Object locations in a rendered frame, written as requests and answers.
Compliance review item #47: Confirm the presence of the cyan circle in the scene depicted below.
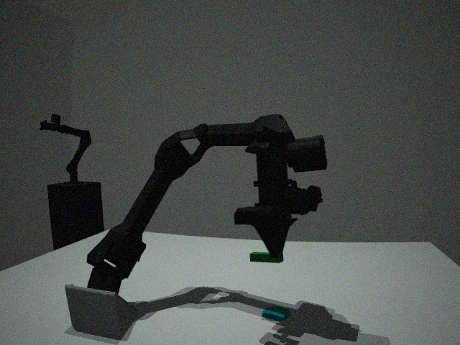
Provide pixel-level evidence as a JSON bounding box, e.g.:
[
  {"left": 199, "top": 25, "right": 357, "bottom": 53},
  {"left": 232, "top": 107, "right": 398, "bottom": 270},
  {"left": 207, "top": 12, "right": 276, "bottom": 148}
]
[{"left": 262, "top": 306, "right": 291, "bottom": 321}]

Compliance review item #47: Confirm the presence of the green rectangular post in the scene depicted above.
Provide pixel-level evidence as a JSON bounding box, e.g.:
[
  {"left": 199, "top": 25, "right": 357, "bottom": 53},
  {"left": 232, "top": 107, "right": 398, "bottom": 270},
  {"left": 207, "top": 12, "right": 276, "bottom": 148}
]
[{"left": 249, "top": 252, "right": 284, "bottom": 263}]

